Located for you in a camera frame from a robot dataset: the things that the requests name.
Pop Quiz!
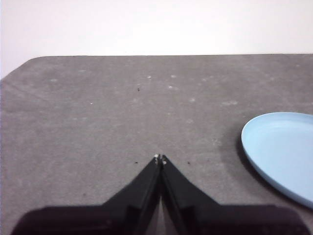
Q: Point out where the light blue round plate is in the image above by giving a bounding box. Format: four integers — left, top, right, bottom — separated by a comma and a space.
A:
241, 112, 313, 210

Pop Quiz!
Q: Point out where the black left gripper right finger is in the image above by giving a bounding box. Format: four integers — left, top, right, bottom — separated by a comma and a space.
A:
160, 154, 312, 235

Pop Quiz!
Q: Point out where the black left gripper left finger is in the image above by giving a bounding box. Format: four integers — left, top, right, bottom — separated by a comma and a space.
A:
11, 154, 161, 235

